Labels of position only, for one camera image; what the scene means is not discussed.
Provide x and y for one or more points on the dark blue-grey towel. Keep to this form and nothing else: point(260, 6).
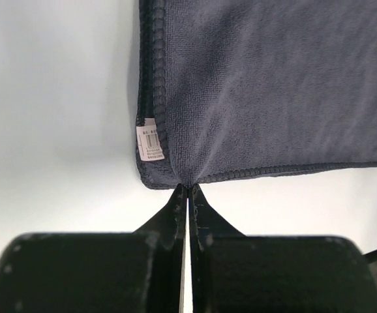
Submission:
point(245, 89)

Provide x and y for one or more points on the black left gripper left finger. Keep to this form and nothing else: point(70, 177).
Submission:
point(140, 271)

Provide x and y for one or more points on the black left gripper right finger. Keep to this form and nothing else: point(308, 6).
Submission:
point(232, 272)

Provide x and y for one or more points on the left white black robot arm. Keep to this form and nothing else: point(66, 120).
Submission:
point(142, 271)

